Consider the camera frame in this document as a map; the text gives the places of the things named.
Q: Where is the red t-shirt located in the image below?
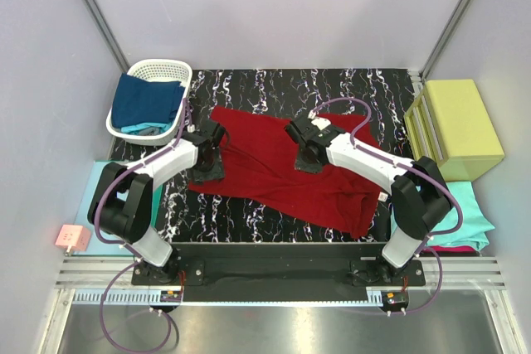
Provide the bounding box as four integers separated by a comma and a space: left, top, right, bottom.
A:
188, 107, 381, 239

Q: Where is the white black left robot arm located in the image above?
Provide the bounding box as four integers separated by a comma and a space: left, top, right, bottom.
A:
87, 119, 229, 284

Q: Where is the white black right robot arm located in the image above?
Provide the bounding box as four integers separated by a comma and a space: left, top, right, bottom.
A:
285, 116, 454, 285

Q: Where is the light blue t-shirt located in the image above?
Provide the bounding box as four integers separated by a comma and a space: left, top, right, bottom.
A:
119, 123, 173, 136

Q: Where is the navy blue t-shirt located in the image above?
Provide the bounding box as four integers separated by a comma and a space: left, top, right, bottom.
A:
111, 74, 185, 129

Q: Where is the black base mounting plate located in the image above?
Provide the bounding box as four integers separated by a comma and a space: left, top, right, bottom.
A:
132, 243, 426, 306

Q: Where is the yellow drawer box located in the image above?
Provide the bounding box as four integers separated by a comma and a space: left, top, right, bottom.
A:
404, 79, 504, 182

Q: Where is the green clipboard with paper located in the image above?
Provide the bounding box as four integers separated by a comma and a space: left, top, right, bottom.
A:
73, 159, 163, 257

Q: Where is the folded magenta t-shirt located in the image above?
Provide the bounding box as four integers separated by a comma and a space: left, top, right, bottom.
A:
425, 245, 476, 254

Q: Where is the pink sponge block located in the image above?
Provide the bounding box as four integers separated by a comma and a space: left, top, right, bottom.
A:
55, 224, 91, 253

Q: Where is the folded turquoise t-shirt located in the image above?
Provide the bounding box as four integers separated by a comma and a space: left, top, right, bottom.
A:
427, 182, 494, 251

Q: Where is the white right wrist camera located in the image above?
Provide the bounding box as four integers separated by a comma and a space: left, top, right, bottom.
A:
308, 110, 331, 130

